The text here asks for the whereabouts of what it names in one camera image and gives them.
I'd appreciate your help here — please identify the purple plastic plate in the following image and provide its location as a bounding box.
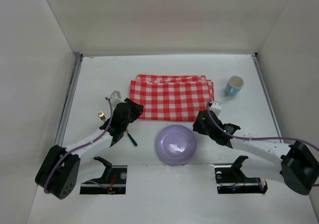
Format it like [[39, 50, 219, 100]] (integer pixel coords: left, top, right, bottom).
[[155, 124, 197, 165]]

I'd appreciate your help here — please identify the red white checkered cloth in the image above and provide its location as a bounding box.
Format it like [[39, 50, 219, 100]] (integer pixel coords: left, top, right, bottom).
[[130, 74, 214, 121]]

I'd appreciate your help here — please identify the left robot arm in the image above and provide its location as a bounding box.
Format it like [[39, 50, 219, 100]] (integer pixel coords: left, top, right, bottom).
[[35, 98, 144, 200]]

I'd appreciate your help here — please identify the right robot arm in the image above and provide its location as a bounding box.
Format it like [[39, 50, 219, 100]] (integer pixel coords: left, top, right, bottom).
[[193, 110, 319, 196]]

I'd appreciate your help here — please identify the blue white mug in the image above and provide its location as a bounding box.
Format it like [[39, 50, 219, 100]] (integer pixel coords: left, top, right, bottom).
[[225, 76, 244, 97]]

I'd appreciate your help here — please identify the gold knife green handle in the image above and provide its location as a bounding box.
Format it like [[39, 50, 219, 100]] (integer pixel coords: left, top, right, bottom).
[[126, 129, 138, 147]]

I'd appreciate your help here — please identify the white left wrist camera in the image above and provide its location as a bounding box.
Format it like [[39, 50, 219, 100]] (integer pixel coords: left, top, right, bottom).
[[110, 91, 123, 107]]

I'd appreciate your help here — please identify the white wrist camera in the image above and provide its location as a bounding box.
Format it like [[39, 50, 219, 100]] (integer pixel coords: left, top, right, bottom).
[[209, 101, 222, 116], [110, 91, 123, 107]]

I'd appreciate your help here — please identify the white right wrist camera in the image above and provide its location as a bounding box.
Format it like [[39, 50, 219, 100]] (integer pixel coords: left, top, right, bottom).
[[209, 101, 222, 116]]

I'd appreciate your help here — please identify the gold fork green handle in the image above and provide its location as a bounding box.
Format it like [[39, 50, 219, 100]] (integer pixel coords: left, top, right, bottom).
[[98, 112, 106, 122]]

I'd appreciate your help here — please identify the left aluminium table rail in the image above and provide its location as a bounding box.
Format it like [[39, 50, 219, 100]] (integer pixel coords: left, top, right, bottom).
[[49, 52, 82, 147]]

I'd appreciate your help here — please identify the aluminium table rail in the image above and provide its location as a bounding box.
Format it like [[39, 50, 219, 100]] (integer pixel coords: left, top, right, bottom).
[[49, 52, 82, 147], [251, 53, 281, 136]]

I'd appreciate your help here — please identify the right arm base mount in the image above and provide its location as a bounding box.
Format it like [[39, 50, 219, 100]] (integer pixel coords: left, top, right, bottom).
[[214, 155, 268, 194]]

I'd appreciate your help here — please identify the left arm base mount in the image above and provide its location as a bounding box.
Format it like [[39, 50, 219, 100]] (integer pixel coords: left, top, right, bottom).
[[78, 156, 128, 195]]

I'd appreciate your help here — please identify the right aluminium table rail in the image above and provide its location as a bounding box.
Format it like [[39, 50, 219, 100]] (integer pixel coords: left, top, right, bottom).
[[251, 53, 281, 136]]

